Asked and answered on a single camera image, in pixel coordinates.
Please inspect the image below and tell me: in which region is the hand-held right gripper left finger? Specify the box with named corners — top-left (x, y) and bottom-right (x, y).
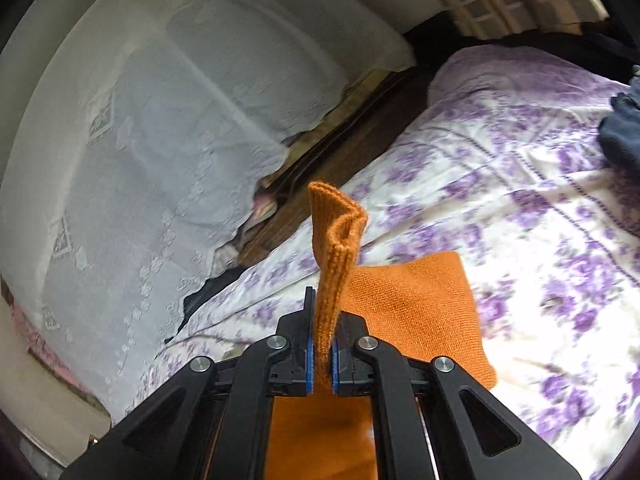
top-left (60, 287), bottom-right (316, 480)

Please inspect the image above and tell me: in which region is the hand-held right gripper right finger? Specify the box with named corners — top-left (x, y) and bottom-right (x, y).
top-left (331, 310), bottom-right (583, 480)

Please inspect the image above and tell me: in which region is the orange knit sweater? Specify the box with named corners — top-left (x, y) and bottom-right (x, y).
top-left (263, 181), bottom-right (497, 480)

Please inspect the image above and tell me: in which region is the black cloth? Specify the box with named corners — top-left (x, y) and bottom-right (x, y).
top-left (180, 265), bottom-right (251, 331)

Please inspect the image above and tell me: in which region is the pink patterned bedding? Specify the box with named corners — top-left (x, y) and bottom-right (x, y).
top-left (215, 187), bottom-right (281, 281)

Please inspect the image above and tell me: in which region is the purple floral bedsheet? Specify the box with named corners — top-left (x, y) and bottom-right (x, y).
top-left (107, 45), bottom-right (640, 480)

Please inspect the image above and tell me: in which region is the beige furniture panel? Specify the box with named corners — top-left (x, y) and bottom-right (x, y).
top-left (0, 305), bottom-right (111, 456)

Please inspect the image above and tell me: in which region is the white lace cloth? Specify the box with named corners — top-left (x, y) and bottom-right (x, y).
top-left (0, 0), bottom-right (417, 423)

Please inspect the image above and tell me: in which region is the pink cloth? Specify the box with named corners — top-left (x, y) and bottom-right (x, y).
top-left (0, 280), bottom-right (111, 411)

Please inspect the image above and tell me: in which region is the dark blue cloth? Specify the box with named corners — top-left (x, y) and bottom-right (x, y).
top-left (599, 67), bottom-right (640, 181)

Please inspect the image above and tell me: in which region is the beige checkered cloth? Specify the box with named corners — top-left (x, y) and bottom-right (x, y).
top-left (405, 0), bottom-right (608, 41)

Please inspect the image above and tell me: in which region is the brown wooden bed frame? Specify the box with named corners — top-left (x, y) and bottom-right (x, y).
top-left (235, 67), bottom-right (441, 268)

